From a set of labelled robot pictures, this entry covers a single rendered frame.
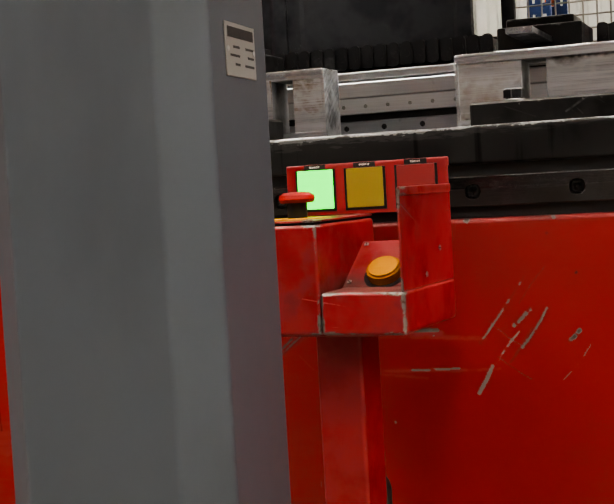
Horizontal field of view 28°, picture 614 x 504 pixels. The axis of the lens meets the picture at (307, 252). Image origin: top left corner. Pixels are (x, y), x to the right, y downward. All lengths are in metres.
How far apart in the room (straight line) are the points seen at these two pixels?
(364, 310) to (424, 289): 0.08
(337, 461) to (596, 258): 0.37
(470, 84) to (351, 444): 0.50
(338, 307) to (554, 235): 0.30
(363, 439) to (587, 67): 0.54
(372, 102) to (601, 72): 0.46
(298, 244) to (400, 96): 0.65
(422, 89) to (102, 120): 1.13
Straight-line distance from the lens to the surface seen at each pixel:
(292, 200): 1.36
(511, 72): 1.60
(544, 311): 1.47
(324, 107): 1.66
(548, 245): 1.47
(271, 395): 0.89
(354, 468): 1.37
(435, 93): 1.89
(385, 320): 1.27
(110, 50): 0.81
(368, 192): 1.43
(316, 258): 1.29
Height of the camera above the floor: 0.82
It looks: 3 degrees down
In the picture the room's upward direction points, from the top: 3 degrees counter-clockwise
